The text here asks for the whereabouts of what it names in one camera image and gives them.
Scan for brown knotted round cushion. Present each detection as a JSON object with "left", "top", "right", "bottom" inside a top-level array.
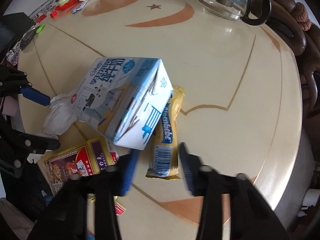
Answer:
[{"left": 291, "top": 2, "right": 312, "bottom": 31}]

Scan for glass teapot with black handle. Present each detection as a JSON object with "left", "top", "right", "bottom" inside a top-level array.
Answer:
[{"left": 198, "top": 0, "right": 273, "bottom": 26}]

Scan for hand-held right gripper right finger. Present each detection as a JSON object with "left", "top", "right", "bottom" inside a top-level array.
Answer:
[{"left": 179, "top": 142, "right": 285, "bottom": 240}]

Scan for grey blue milk carton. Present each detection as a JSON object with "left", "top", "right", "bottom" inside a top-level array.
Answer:
[{"left": 74, "top": 57, "right": 174, "bottom": 151}]

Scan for red plastic tray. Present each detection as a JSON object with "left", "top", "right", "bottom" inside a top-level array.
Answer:
[{"left": 49, "top": 0, "right": 81, "bottom": 18}]

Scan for brown leather armchair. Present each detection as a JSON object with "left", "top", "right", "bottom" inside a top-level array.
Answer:
[{"left": 299, "top": 22, "right": 320, "bottom": 119}]

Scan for silver foil wrappers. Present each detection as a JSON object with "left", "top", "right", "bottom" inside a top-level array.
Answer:
[{"left": 72, "top": 2, "right": 88, "bottom": 13}]

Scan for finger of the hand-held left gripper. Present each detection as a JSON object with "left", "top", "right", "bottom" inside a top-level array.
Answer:
[
  {"left": 0, "top": 65, "right": 50, "bottom": 106},
  {"left": 0, "top": 116, "right": 60, "bottom": 178}
]

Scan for long brown leather sofa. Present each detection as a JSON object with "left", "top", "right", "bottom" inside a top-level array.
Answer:
[{"left": 257, "top": 0, "right": 307, "bottom": 56}]

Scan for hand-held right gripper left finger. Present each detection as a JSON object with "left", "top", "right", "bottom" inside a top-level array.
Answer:
[{"left": 26, "top": 150, "right": 139, "bottom": 240}]

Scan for white tissue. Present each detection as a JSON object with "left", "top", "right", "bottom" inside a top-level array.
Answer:
[{"left": 43, "top": 93, "right": 78, "bottom": 137}]

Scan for yellow candy wrapper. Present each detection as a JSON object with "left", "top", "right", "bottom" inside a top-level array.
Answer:
[{"left": 146, "top": 86, "right": 186, "bottom": 180}]

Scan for white tissue scrap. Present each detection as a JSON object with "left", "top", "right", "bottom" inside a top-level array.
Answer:
[{"left": 27, "top": 152, "right": 42, "bottom": 163}]

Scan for white appliance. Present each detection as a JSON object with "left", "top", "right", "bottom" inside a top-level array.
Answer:
[{"left": 297, "top": 189, "right": 318, "bottom": 217}]

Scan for red yellow small packet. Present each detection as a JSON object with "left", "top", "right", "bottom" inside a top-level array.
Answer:
[{"left": 86, "top": 194, "right": 127, "bottom": 216}]

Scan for playing card box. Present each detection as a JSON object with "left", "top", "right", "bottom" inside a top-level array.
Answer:
[{"left": 44, "top": 136, "right": 119, "bottom": 197}]

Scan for cream wooden coffee table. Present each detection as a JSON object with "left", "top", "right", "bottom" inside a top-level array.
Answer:
[{"left": 16, "top": 0, "right": 315, "bottom": 240}]

